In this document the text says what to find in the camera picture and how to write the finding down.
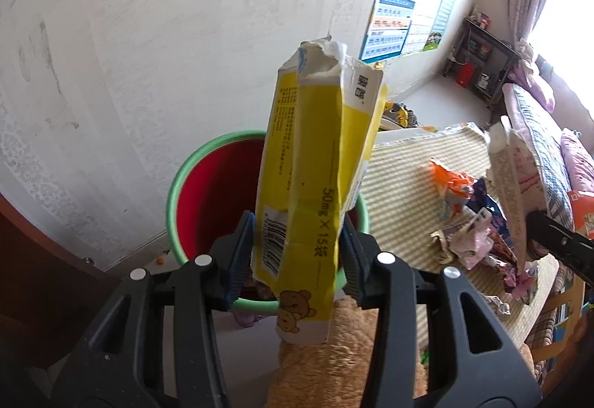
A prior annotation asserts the purple pillow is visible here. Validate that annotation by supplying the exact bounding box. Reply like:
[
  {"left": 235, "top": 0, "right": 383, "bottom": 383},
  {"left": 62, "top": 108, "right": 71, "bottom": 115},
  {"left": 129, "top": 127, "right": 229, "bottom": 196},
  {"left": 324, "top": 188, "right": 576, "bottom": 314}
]
[{"left": 507, "top": 59, "right": 556, "bottom": 112}]

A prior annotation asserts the checked tablecloth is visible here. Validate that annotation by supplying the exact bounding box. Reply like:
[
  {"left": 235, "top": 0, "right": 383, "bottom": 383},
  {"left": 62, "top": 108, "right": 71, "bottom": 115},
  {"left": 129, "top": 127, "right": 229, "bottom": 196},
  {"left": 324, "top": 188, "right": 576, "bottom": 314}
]
[{"left": 359, "top": 123, "right": 560, "bottom": 344}]

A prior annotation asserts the red bucket with green rim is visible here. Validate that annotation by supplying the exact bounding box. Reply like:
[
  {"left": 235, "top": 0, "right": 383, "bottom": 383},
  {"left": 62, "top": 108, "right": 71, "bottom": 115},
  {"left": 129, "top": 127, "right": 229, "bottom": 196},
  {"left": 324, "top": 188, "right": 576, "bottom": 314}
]
[{"left": 167, "top": 130, "right": 369, "bottom": 316}]

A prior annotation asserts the bed with plaid quilt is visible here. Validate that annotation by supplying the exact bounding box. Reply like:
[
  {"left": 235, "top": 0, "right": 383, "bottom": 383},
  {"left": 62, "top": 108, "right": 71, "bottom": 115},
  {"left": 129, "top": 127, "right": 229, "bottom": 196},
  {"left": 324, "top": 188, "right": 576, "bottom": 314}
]
[{"left": 502, "top": 83, "right": 594, "bottom": 251}]

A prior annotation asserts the orange box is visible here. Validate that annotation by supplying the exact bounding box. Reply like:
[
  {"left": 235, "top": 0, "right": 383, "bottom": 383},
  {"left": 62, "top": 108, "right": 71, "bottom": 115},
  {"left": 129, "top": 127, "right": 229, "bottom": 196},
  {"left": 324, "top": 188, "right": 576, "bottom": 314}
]
[{"left": 567, "top": 190, "right": 594, "bottom": 242}]

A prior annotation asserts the purple plastic item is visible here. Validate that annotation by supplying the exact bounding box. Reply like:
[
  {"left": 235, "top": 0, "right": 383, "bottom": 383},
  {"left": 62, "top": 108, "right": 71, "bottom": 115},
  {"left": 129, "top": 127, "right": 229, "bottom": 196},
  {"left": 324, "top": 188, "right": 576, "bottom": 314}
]
[{"left": 233, "top": 310, "right": 268, "bottom": 328}]

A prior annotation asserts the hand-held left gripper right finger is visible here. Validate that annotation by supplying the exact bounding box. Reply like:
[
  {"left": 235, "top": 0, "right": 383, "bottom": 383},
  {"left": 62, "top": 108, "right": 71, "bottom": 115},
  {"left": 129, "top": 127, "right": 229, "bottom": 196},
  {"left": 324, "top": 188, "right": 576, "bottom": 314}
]
[{"left": 339, "top": 222, "right": 544, "bottom": 408}]

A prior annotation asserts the small pink wrapper scrap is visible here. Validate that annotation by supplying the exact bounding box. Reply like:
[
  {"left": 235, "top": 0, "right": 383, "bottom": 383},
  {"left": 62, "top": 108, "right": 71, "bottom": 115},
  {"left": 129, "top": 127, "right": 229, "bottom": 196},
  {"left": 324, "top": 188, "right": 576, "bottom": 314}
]
[{"left": 502, "top": 261, "right": 539, "bottom": 305}]

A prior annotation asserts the crumpled silver wrapper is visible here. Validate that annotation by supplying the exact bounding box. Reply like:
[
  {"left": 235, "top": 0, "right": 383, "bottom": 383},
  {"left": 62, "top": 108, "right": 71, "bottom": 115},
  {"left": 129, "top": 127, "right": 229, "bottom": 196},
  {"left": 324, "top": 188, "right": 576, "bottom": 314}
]
[{"left": 484, "top": 293, "right": 512, "bottom": 317}]

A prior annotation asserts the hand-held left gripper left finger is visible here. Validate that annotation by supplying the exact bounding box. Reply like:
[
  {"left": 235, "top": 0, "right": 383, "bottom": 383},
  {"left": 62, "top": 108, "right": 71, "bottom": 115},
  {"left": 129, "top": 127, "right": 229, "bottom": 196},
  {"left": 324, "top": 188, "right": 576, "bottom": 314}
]
[{"left": 51, "top": 209, "right": 256, "bottom": 408}]

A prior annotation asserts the green bordered wall poster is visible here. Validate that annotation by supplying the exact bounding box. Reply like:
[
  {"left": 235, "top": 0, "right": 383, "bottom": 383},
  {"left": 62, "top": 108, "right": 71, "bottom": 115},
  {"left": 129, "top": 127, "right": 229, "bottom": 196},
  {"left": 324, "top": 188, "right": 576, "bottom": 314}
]
[{"left": 422, "top": 0, "right": 461, "bottom": 55}]

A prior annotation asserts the orange plastic wrapper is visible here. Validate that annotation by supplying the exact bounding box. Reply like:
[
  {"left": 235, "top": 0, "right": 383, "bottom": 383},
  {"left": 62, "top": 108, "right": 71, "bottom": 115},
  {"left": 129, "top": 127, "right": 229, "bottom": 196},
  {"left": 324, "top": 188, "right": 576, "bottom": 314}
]
[{"left": 428, "top": 156, "right": 476, "bottom": 207}]

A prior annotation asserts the blue banded wall poster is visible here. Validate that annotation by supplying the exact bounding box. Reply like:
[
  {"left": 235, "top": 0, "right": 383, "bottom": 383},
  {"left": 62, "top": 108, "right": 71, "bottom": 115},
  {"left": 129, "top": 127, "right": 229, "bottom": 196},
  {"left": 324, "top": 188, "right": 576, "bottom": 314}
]
[{"left": 359, "top": 0, "right": 415, "bottom": 64}]

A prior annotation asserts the dark purple crumpled wrapper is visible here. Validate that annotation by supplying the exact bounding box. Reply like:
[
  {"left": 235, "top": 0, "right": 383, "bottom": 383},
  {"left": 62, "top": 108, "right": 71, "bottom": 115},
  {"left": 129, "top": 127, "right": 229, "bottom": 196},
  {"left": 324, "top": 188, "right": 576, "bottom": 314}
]
[{"left": 468, "top": 177, "right": 518, "bottom": 262}]

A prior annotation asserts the window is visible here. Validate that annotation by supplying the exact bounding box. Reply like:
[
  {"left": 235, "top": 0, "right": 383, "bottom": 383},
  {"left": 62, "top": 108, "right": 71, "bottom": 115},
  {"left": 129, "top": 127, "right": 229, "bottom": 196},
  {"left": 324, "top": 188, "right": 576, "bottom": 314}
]
[{"left": 529, "top": 0, "right": 594, "bottom": 130}]

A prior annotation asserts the wooden chair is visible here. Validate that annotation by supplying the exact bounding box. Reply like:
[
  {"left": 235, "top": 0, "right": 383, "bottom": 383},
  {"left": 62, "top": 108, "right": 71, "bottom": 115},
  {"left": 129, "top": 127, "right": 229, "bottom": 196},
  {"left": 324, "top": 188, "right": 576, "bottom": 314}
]
[{"left": 524, "top": 269, "right": 591, "bottom": 390}]

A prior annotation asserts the white pink printed carton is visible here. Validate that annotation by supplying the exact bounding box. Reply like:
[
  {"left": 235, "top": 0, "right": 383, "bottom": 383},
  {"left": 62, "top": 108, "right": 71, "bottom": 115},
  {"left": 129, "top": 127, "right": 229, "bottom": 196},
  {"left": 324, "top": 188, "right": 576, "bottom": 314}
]
[{"left": 485, "top": 118, "right": 532, "bottom": 272}]

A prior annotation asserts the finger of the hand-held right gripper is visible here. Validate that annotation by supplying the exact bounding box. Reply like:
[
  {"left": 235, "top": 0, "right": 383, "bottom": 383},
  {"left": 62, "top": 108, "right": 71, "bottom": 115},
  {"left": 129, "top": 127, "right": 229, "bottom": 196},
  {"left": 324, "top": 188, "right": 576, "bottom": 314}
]
[{"left": 526, "top": 210, "right": 594, "bottom": 285}]

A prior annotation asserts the brown wooden cabinet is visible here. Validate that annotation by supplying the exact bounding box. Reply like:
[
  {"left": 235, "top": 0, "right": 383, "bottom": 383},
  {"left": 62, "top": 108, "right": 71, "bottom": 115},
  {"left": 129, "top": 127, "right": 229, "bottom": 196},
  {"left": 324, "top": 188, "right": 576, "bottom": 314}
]
[{"left": 0, "top": 195, "right": 122, "bottom": 372}]

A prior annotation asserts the yellow white cardboard box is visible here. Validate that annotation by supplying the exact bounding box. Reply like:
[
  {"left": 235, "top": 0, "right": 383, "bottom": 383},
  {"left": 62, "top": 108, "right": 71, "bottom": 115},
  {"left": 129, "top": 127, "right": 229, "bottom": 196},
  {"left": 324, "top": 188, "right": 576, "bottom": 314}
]
[{"left": 251, "top": 39, "right": 388, "bottom": 344}]

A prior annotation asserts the pink blanket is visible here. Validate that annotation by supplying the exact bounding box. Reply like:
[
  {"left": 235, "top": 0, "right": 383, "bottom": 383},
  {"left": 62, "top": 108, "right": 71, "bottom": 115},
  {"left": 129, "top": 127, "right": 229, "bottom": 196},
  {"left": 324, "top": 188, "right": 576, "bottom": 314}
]
[{"left": 559, "top": 130, "right": 594, "bottom": 196}]

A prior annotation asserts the brown plush clothing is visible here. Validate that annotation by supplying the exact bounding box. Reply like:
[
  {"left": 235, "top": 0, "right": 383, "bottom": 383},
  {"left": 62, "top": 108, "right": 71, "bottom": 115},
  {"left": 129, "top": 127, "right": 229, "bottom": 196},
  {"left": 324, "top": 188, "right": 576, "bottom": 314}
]
[{"left": 267, "top": 297, "right": 534, "bottom": 408}]

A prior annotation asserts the red box under rack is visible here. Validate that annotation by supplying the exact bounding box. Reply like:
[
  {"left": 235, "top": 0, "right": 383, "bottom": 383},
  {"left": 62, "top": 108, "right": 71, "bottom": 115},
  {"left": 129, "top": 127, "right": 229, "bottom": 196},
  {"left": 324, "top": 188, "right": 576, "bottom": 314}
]
[{"left": 456, "top": 63, "right": 477, "bottom": 89}]

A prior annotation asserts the pale pink crumpled wrapper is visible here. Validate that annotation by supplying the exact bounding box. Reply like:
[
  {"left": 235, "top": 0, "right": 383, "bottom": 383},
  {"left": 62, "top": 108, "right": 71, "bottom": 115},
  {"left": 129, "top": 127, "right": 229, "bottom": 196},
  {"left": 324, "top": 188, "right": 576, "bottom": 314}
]
[{"left": 431, "top": 208, "right": 493, "bottom": 270}]

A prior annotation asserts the dark metal shelf rack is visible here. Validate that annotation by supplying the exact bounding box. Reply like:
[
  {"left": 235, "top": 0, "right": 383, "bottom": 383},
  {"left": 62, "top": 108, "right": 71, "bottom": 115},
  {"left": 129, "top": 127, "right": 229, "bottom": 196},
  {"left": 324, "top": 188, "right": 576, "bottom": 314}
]
[{"left": 442, "top": 16, "right": 521, "bottom": 110}]

